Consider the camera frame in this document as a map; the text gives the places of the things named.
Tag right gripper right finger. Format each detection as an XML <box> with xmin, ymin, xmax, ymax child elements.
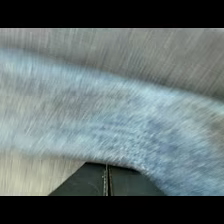
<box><xmin>108</xmin><ymin>164</ymin><xmax>165</xmax><ymax>197</ymax></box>

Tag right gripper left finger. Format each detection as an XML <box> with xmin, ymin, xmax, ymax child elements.
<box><xmin>48</xmin><ymin>162</ymin><xmax>108</xmax><ymax>197</ymax></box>

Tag blue jeans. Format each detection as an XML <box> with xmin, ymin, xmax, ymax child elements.
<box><xmin>0</xmin><ymin>46</ymin><xmax>224</xmax><ymax>197</ymax></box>

